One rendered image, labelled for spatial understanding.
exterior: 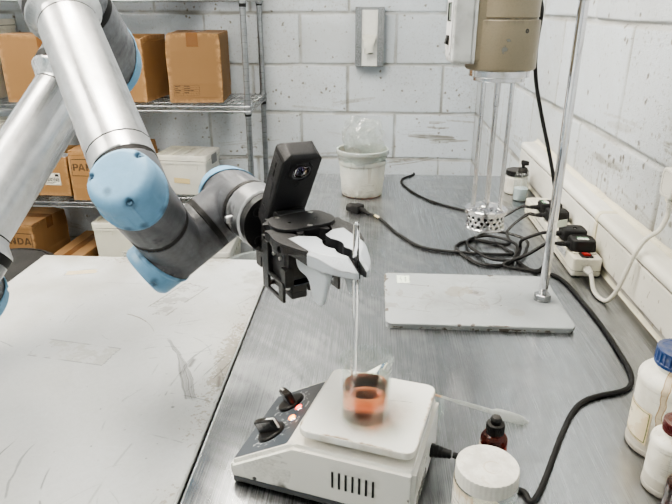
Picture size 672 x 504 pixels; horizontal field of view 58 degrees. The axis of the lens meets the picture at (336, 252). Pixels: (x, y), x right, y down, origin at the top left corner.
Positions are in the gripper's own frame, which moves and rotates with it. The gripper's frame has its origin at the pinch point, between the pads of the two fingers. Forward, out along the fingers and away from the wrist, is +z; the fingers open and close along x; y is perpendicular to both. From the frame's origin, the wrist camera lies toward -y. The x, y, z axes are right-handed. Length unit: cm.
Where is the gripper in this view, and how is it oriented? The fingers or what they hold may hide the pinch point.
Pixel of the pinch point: (355, 263)
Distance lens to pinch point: 56.3
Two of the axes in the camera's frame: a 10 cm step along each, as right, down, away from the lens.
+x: -8.7, 1.9, -4.6
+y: 0.0, 9.2, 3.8
